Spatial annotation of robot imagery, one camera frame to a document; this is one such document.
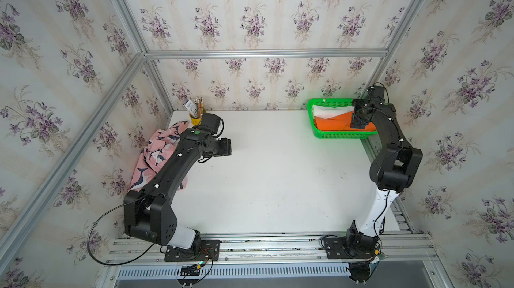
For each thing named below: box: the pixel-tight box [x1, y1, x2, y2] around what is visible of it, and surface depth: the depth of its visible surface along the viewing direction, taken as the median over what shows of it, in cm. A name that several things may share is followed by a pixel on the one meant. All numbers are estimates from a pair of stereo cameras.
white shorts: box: [311, 104, 355, 119], surface depth 113 cm
